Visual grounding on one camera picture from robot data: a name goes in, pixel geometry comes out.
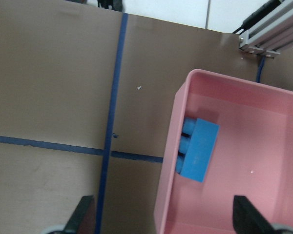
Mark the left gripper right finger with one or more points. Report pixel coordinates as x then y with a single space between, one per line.
248 220

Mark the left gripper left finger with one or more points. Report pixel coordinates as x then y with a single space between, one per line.
82 220

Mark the blue toy block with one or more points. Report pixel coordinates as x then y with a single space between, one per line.
196 146

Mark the pink plastic box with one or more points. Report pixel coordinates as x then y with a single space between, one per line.
253 155

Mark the aluminium frame post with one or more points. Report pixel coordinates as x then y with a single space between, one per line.
268 30

